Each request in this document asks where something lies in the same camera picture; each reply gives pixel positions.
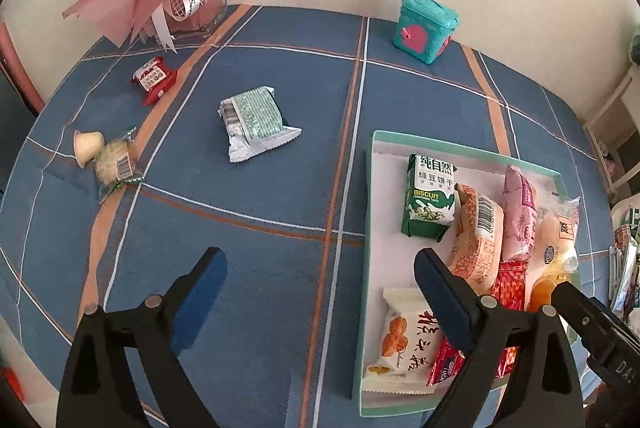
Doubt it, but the pink rimmed chair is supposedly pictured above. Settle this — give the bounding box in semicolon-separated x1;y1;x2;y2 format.
0;20;46;119

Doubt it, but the clear bun snack packet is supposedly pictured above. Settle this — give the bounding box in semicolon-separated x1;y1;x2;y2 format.
532;197;581;281

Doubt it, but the clear rice cracker packet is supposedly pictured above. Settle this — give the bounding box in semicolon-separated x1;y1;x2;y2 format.
95;126;146;203

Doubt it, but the orange snack packet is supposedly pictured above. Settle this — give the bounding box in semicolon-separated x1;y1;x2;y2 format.
527;275;561;313

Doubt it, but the white green printed bag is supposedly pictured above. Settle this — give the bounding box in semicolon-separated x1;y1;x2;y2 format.
607;195;640;324

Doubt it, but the jelly cup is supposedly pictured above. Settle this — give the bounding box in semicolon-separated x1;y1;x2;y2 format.
73;129;106;169

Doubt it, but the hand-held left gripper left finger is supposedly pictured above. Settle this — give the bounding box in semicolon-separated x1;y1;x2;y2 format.
55;247;229;428

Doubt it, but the red cartoon snack packet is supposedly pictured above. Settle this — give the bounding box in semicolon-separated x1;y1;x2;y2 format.
425;340;468;389

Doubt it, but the red brown snack packet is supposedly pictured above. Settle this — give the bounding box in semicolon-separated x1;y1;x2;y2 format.
131;56;178;107

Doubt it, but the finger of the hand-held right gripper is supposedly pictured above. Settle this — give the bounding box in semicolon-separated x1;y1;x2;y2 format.
551;280;618;349

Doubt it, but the red patterned snack packet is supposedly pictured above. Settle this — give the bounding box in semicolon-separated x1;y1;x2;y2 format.
487;260;528;379

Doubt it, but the green biscuit packet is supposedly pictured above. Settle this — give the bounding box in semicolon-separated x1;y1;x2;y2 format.
400;154;458;243

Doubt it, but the blue plaid tablecloth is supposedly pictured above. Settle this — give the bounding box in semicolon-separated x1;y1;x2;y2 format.
0;4;618;428

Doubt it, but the white walnut print snack packet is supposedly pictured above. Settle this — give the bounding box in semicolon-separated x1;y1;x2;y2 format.
363;288;446;394

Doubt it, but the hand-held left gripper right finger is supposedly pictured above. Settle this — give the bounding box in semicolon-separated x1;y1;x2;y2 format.
414;249;586;428

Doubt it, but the white shelf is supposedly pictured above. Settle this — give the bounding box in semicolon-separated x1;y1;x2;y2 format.
582;25;640;209

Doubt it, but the silver green snack packet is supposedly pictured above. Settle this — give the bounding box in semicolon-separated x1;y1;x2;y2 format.
217;86;303;163

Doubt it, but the small teal box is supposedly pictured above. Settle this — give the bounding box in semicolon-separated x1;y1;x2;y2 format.
391;0;461;66

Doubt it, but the teal edged white tray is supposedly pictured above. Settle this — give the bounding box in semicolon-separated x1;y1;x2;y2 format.
351;130;583;419

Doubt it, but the beige barcode snack packet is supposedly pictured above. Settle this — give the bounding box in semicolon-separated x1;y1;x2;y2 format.
446;184;506;296

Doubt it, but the pink snack packet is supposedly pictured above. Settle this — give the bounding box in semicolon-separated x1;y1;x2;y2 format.
501;165;538;263

